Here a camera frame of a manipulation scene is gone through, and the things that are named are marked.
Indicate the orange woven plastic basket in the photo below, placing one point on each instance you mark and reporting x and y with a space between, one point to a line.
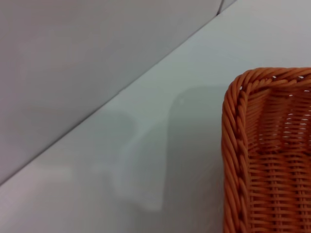
274 170

